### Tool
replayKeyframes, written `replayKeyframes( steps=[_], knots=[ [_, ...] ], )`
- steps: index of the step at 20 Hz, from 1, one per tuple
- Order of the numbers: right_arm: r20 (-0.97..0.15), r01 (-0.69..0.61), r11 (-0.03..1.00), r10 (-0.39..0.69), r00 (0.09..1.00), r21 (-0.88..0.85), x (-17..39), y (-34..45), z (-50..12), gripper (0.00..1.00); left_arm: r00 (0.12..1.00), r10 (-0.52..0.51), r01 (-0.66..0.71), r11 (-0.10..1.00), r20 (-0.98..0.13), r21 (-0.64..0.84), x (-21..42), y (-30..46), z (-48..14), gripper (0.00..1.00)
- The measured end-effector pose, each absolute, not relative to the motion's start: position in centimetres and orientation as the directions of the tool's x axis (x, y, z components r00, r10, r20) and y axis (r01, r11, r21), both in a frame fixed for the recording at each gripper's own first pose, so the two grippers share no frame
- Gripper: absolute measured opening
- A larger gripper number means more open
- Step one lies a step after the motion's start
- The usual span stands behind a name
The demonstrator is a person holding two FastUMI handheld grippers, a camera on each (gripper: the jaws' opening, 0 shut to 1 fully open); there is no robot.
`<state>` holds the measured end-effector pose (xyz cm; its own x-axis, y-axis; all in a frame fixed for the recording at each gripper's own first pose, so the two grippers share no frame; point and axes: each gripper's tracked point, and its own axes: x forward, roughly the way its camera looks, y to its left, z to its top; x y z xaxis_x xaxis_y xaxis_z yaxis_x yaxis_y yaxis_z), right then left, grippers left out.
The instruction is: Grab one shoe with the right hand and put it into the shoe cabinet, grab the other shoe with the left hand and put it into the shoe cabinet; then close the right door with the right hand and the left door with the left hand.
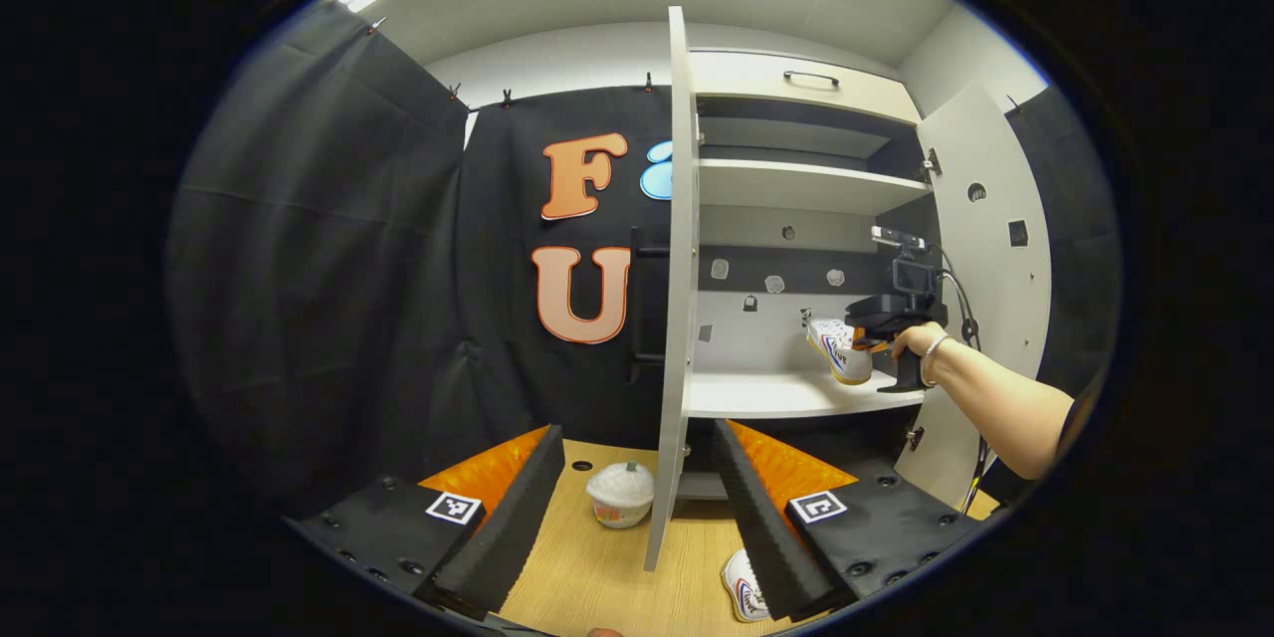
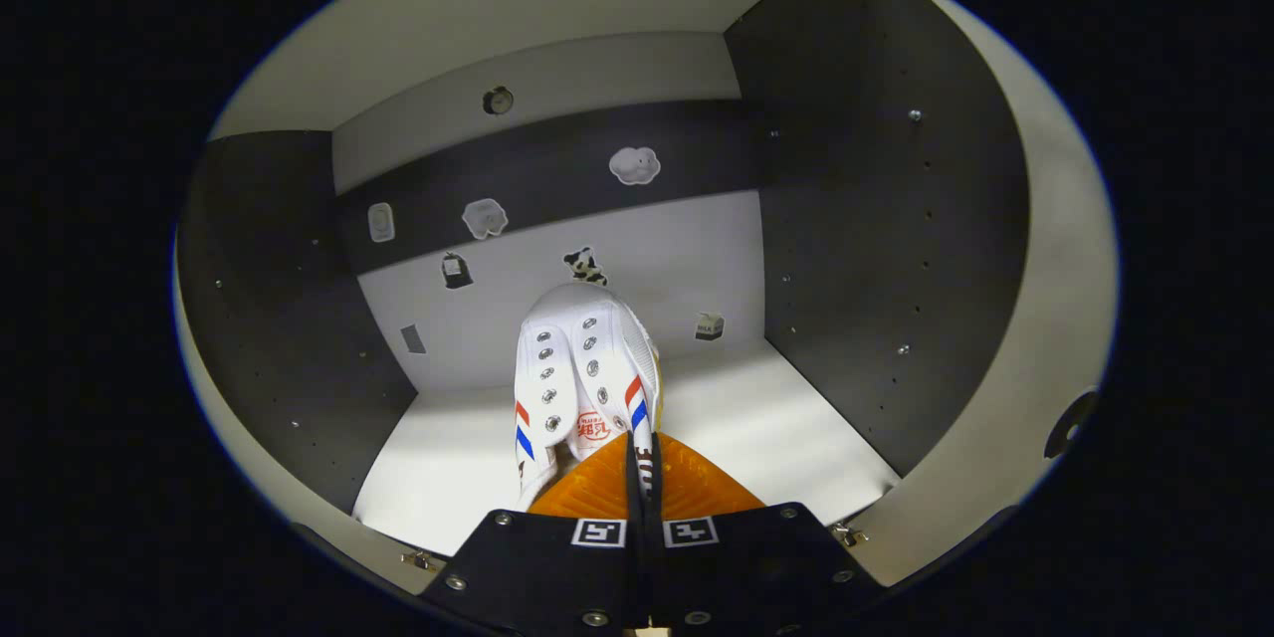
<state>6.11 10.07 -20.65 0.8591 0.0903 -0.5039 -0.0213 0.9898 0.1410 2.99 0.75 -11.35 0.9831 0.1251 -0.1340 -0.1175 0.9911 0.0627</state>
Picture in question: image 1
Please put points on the white lidded cup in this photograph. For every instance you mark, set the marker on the white lidded cup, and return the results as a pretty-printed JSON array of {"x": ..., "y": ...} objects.
[{"x": 620, "y": 498}]

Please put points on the white cabinet drawer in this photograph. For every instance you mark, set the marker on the white cabinet drawer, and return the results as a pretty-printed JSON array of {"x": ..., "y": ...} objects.
[{"x": 746, "y": 85}]

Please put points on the white shoe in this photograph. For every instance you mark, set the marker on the white shoe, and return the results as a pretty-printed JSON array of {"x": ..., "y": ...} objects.
[
  {"x": 841, "y": 353},
  {"x": 744, "y": 587}
]

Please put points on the white cabinet door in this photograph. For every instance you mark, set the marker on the white cabinet door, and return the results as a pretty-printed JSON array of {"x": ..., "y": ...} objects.
[
  {"x": 679, "y": 269},
  {"x": 995, "y": 289}
]

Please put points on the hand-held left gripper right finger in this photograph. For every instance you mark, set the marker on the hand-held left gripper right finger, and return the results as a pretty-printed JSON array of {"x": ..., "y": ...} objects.
[{"x": 756, "y": 518}]

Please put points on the white shoe cabinet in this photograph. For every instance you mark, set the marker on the white shoe cabinet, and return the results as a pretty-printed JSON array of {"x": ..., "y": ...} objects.
[{"x": 766, "y": 338}]

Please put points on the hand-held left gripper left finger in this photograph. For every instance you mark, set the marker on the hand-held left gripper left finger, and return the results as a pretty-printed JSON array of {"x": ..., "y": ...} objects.
[{"x": 518, "y": 508}]

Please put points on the white cabinet shelf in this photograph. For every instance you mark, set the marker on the white cabinet shelf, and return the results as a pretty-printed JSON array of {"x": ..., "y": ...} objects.
[
  {"x": 796, "y": 184},
  {"x": 776, "y": 396}
]

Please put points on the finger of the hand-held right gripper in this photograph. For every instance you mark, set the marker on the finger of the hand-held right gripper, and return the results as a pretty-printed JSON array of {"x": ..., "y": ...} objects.
[{"x": 871, "y": 338}]

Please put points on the black backdrop cloth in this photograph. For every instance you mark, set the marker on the black backdrop cloth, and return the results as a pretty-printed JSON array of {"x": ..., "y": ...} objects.
[{"x": 328, "y": 269}]

